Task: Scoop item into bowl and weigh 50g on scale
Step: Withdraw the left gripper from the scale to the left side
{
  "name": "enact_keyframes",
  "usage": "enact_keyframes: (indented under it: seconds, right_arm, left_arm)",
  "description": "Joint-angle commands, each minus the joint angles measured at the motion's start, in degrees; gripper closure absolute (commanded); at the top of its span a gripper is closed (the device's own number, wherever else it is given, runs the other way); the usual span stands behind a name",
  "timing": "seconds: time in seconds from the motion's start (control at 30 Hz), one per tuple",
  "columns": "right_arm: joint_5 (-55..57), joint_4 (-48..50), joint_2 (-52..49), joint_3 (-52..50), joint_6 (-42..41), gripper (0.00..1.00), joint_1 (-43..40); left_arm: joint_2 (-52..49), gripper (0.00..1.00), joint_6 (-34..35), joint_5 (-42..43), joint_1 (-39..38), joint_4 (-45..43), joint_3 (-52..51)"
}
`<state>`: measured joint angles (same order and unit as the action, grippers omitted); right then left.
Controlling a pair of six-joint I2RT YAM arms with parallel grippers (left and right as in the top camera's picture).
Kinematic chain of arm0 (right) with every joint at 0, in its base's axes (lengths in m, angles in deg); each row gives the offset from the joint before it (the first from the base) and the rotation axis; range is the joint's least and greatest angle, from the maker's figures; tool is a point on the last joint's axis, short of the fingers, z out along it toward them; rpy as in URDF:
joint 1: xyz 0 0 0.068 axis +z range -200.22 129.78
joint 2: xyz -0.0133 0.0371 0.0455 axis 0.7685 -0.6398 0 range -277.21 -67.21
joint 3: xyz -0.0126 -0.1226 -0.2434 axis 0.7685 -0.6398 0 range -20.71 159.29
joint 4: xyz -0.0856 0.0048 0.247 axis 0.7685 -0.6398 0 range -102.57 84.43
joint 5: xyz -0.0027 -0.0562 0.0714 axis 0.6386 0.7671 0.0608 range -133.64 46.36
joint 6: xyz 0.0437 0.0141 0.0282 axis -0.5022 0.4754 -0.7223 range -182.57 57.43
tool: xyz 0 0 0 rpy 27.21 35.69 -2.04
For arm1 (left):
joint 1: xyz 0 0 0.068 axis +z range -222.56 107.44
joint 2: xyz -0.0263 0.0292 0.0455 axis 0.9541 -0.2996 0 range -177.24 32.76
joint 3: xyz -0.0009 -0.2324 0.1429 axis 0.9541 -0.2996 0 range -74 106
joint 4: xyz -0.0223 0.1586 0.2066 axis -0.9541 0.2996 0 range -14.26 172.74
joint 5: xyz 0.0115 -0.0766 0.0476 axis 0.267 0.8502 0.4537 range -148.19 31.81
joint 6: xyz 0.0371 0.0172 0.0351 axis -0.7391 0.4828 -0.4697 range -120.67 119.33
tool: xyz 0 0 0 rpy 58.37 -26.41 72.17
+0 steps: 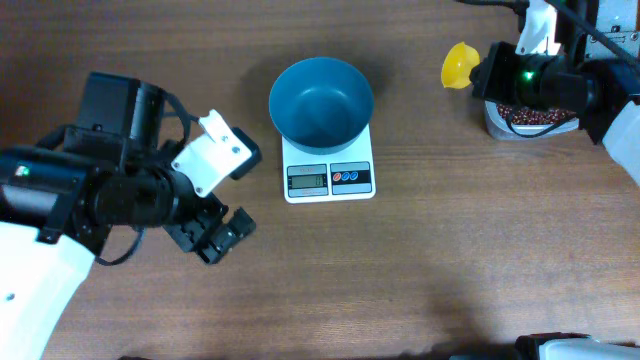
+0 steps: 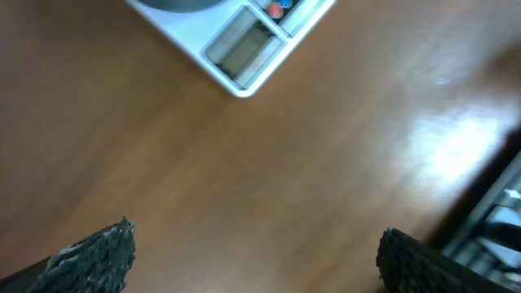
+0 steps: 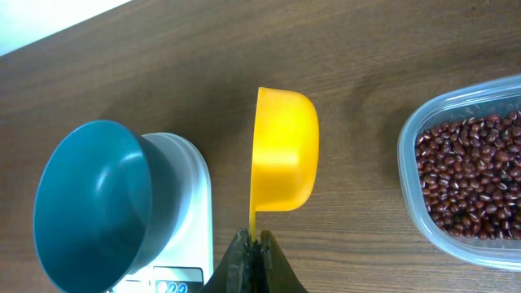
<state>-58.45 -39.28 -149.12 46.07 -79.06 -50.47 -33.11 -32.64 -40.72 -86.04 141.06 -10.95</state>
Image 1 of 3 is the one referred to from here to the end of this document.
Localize yellow plastic measuring scoop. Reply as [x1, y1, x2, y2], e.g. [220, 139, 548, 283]
[441, 42, 481, 89]

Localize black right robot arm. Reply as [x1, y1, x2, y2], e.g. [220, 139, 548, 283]
[468, 1, 639, 181]

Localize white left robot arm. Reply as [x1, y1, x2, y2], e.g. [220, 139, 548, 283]
[1, 72, 261, 359]

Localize white digital kitchen scale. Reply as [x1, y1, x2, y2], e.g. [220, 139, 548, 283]
[282, 125, 377, 204]

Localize blue plastic bowl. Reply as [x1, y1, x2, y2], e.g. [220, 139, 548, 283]
[268, 57, 375, 154]

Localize red adzuki beans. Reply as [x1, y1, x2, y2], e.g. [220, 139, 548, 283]
[496, 104, 576, 126]

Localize clear plastic food container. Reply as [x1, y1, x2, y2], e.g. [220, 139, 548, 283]
[484, 101, 579, 141]

